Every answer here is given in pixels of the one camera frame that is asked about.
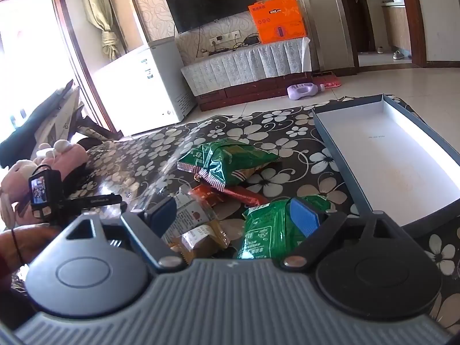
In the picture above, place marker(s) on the wooden kitchen cabinet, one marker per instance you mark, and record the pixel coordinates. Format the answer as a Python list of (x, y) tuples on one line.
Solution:
[(395, 28)]

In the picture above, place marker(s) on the dark cloth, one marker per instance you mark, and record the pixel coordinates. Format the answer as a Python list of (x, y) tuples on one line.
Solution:
[(32, 122)]

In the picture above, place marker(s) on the white lace covered cabinet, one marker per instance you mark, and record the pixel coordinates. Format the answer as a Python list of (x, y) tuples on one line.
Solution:
[(244, 64)]

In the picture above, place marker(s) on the beige tied curtain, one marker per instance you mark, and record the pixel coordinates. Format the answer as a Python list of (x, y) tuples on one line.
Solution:
[(104, 18)]

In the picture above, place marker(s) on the white chest freezer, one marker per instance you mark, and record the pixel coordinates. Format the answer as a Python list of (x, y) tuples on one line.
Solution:
[(143, 86)]

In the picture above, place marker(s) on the black floral coffee table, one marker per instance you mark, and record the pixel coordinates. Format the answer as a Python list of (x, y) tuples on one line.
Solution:
[(169, 140)]

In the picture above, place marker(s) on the dark wooden TV cabinet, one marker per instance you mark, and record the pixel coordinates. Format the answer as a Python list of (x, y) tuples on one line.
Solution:
[(258, 88)]

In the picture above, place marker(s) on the square orange snack packet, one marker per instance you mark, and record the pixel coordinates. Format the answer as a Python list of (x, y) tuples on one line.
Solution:
[(206, 194)]

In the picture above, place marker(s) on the person's left forearm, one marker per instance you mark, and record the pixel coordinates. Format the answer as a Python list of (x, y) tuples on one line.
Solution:
[(6, 248)]

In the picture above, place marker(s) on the black power strip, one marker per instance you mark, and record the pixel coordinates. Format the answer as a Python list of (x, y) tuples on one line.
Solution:
[(219, 51)]

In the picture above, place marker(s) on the grey-blue cardboard box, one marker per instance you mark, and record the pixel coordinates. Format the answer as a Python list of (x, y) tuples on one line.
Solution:
[(391, 161)]

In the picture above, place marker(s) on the pink plush toy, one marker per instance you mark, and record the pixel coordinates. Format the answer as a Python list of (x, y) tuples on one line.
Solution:
[(72, 160)]

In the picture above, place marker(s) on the person's left hand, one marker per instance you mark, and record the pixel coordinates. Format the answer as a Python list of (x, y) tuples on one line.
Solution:
[(34, 239)]

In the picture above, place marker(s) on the purple detergent bottle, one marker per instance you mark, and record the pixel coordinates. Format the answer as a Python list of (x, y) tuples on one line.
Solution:
[(303, 91)]

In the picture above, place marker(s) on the long orange bar packet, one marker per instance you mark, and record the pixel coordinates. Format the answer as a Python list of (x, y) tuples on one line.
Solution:
[(248, 196)]

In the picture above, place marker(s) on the dark wooden door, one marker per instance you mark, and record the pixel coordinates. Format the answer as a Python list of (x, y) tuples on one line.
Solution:
[(354, 10)]

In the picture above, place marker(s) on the clear packet brown pastry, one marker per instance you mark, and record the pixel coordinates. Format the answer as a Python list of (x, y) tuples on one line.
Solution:
[(203, 239), (187, 215)]

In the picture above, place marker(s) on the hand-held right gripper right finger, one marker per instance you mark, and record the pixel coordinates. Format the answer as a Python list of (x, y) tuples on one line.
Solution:
[(305, 217)]

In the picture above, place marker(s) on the black flat television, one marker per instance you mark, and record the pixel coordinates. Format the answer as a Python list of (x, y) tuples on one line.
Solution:
[(210, 0)]

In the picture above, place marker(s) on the brown gold candy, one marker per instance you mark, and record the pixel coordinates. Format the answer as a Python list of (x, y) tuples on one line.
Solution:
[(198, 178)]

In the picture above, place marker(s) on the white wall outlet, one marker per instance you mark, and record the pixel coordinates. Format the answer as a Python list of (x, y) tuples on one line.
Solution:
[(224, 37)]

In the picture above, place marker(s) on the orange cardboard box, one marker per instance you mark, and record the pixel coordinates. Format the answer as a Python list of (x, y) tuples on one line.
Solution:
[(278, 19)]

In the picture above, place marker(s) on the plain green snack bag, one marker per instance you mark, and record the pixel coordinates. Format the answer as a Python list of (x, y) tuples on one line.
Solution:
[(267, 230)]

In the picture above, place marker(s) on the green snack bag checked ends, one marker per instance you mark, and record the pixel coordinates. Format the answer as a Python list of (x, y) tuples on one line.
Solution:
[(233, 161)]

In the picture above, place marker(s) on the black power adapter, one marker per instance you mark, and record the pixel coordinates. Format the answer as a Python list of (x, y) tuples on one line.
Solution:
[(252, 39)]

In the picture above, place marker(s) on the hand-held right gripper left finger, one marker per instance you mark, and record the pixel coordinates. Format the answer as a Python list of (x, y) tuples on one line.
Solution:
[(163, 212)]

